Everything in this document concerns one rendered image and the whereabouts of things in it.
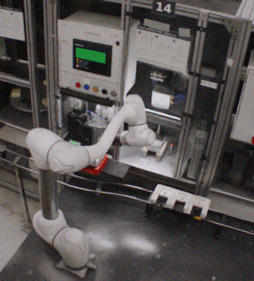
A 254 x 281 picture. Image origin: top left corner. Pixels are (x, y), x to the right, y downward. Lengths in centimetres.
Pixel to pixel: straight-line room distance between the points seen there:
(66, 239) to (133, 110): 79
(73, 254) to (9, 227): 138
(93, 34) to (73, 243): 115
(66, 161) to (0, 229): 182
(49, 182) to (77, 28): 88
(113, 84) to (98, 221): 88
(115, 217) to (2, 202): 141
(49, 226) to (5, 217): 137
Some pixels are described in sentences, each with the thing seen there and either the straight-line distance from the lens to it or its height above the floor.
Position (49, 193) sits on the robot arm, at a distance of 191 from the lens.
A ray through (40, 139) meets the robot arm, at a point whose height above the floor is 151.
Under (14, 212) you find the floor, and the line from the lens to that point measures 342.
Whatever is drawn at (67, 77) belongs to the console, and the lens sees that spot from 230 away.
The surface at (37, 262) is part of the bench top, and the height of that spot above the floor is 68.
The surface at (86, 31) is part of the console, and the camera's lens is 210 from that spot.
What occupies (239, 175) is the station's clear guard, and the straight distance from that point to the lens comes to 232.
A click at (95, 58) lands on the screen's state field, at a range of 212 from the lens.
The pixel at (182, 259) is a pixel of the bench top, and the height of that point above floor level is 68.
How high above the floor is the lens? 256
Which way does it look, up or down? 37 degrees down
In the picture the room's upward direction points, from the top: 5 degrees clockwise
